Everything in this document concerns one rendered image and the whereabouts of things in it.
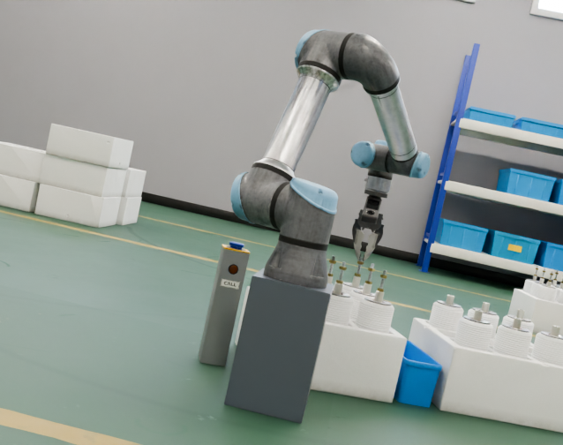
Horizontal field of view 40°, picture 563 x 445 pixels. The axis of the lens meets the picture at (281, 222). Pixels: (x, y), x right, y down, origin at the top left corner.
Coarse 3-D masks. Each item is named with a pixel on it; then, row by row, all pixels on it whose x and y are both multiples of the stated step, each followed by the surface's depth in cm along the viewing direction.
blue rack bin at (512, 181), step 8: (504, 176) 670; (512, 176) 647; (520, 176) 646; (528, 176) 645; (536, 176) 644; (544, 176) 644; (504, 184) 664; (512, 184) 647; (520, 184) 646; (528, 184) 646; (536, 184) 645; (544, 184) 644; (552, 184) 644; (512, 192) 648; (520, 192) 647; (528, 192) 646; (536, 192) 646; (544, 192) 645; (544, 200) 646
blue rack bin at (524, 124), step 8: (520, 120) 647; (528, 120) 640; (536, 120) 639; (520, 128) 645; (528, 128) 641; (536, 128) 640; (544, 128) 639; (552, 128) 638; (560, 128) 637; (552, 136) 639; (560, 136) 638
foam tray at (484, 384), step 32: (416, 320) 246; (448, 352) 214; (480, 352) 212; (448, 384) 211; (480, 384) 212; (512, 384) 214; (544, 384) 215; (480, 416) 213; (512, 416) 214; (544, 416) 216
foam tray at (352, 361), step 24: (336, 336) 204; (360, 336) 205; (384, 336) 206; (336, 360) 204; (360, 360) 205; (384, 360) 206; (312, 384) 204; (336, 384) 205; (360, 384) 206; (384, 384) 207
